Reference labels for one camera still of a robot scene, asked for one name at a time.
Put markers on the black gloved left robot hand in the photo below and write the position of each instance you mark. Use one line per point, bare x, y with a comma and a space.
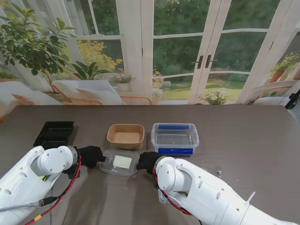
90, 155

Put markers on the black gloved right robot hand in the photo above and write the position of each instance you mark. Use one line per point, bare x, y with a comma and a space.
147, 161

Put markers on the clear lid with white label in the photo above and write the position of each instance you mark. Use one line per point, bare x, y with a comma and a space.
122, 161

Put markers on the clear box with blue clips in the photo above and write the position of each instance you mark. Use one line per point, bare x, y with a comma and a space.
174, 140

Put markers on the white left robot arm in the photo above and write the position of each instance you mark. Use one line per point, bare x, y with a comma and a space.
23, 175

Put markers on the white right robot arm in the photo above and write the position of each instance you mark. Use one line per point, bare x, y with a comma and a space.
211, 194

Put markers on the brown kraft paper container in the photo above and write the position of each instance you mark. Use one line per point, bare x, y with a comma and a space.
125, 138

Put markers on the clear lid with blue label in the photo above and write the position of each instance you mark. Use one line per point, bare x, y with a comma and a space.
162, 198

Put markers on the black plastic tray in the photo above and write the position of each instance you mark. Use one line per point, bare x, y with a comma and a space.
54, 133

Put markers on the printed garden backdrop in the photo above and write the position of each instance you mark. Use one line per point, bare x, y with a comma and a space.
178, 47

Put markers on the black tripod stand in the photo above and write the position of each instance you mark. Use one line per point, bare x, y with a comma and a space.
291, 100

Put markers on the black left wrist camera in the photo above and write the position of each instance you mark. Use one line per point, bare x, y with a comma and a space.
72, 172

